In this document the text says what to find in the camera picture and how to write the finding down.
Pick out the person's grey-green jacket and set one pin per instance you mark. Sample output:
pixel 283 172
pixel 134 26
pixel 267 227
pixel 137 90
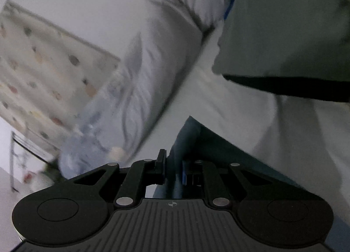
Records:
pixel 287 22

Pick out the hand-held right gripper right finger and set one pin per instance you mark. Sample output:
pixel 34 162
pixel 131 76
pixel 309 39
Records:
pixel 186 175

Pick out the dark teal garment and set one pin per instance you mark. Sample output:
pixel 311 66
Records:
pixel 207 145

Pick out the white fruit print cloth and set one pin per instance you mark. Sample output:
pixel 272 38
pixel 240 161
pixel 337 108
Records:
pixel 41 76

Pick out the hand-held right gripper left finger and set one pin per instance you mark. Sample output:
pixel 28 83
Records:
pixel 163 167

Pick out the light blue printed duvet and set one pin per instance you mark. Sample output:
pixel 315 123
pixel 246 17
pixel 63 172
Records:
pixel 153 63

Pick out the light blue printed bed sheet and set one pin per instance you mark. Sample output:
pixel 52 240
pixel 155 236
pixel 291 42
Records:
pixel 259 120

